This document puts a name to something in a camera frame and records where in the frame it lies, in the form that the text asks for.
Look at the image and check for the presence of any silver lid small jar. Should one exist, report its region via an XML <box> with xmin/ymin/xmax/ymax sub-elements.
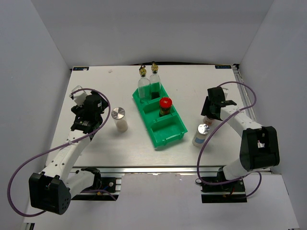
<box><xmin>203</xmin><ymin>116</ymin><xmax>214</xmax><ymax>126</ymax></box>

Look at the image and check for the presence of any blue label shaker jar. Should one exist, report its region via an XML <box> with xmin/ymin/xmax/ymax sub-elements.
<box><xmin>192</xmin><ymin>124</ymin><xmax>210</xmax><ymax>147</ymax></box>

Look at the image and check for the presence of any white powder shaker jar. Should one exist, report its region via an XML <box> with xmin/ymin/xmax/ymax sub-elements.
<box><xmin>111</xmin><ymin>107</ymin><xmax>128</xmax><ymax>132</ymax></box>

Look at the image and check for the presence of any red lid sauce jar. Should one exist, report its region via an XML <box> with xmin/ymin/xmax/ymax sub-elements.
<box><xmin>159</xmin><ymin>97</ymin><xmax>173</xmax><ymax>117</ymax></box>

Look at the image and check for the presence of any glass oil bottle gold spout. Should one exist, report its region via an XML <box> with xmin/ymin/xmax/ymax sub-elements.
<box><xmin>149</xmin><ymin>61</ymin><xmax>161</xmax><ymax>100</ymax></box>

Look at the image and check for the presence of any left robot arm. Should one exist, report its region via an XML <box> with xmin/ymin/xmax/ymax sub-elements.
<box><xmin>29</xmin><ymin>92</ymin><xmax>108</xmax><ymax>215</ymax></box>

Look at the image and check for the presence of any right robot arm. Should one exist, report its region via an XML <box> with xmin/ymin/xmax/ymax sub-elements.
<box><xmin>202</xmin><ymin>87</ymin><xmax>280</xmax><ymax>191</ymax></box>

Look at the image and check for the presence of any green three-compartment plastic bin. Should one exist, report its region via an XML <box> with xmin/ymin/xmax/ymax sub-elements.
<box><xmin>132</xmin><ymin>82</ymin><xmax>188</xmax><ymax>150</ymax></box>

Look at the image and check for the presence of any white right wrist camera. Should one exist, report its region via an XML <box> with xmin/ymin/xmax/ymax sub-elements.
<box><xmin>222</xmin><ymin>87</ymin><xmax>229</xmax><ymax>99</ymax></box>

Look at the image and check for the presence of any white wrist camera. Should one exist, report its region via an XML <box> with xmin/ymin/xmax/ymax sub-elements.
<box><xmin>69</xmin><ymin>85</ymin><xmax>88</xmax><ymax>106</ymax></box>
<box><xmin>222</xmin><ymin>87</ymin><xmax>229</xmax><ymax>99</ymax></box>

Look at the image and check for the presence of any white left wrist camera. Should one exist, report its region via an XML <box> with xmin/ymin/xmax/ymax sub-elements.
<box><xmin>69</xmin><ymin>85</ymin><xmax>88</xmax><ymax>106</ymax></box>

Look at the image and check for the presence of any aluminium table frame rail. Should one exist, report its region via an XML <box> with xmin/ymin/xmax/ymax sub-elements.
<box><xmin>229</xmin><ymin>64</ymin><xmax>279</xmax><ymax>177</ymax></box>

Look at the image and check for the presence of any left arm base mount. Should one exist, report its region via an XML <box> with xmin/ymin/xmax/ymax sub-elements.
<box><xmin>66</xmin><ymin>167</ymin><xmax>121</xmax><ymax>201</ymax></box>

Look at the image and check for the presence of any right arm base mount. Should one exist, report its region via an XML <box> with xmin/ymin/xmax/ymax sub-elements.
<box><xmin>195</xmin><ymin>179</ymin><xmax>247</xmax><ymax>204</ymax></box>

